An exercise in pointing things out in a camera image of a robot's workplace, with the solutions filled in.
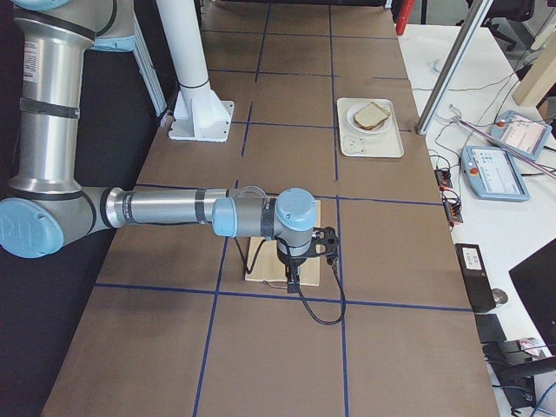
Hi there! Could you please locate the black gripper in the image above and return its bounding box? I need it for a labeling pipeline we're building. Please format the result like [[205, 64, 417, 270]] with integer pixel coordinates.
[[277, 250, 307, 294]]

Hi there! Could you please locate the white round plate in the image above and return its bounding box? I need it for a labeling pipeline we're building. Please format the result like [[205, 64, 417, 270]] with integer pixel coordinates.
[[347, 102, 391, 134]]

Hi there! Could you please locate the brown bread slice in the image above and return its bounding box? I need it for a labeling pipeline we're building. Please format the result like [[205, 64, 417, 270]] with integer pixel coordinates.
[[354, 102, 390, 130]]

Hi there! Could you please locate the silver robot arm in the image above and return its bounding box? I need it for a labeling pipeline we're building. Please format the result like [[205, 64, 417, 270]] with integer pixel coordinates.
[[1, 1, 321, 291]]

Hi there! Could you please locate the light wooden cutting board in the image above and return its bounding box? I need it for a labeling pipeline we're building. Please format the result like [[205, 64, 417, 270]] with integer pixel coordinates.
[[237, 189, 320, 288]]

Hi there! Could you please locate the cream bear serving tray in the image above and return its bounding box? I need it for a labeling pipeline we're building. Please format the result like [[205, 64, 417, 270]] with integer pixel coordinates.
[[336, 97, 404, 158]]

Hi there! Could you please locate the lower orange black connector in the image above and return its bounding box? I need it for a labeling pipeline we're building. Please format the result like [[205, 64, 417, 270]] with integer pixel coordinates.
[[442, 198, 463, 226]]

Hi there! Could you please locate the orange black connector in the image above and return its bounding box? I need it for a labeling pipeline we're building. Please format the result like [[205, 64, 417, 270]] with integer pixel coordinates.
[[434, 169, 453, 190], [442, 198, 463, 226]]

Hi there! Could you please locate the black rectangular box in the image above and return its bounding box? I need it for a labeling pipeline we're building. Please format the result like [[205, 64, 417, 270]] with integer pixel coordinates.
[[454, 243, 495, 313]]

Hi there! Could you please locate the upper orange black connector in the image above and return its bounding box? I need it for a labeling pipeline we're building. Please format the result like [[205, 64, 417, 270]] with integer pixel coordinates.
[[434, 169, 453, 190]]

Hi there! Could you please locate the near blue teach pendant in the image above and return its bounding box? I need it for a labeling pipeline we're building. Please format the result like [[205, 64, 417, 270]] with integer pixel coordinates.
[[461, 146, 530, 202]]

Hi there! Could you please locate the blue teach pendant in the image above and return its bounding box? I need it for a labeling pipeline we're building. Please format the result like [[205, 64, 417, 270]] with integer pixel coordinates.
[[490, 110, 552, 161], [461, 146, 530, 202]]

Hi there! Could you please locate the black monitor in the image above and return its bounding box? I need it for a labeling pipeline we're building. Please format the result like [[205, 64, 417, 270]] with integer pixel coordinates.
[[509, 249, 555, 353]]

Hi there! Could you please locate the far blue teach pendant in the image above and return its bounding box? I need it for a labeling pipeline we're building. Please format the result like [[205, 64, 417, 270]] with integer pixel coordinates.
[[490, 110, 552, 161]]

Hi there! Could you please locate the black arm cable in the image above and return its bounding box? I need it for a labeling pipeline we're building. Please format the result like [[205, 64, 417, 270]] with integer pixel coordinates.
[[234, 236, 348, 326]]

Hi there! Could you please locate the white pedestal column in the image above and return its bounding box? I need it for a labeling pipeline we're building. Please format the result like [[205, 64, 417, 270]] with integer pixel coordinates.
[[156, 0, 235, 142]]

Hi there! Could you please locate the aluminium frame post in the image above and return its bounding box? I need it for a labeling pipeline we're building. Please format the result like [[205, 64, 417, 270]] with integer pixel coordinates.
[[416, 0, 493, 136]]

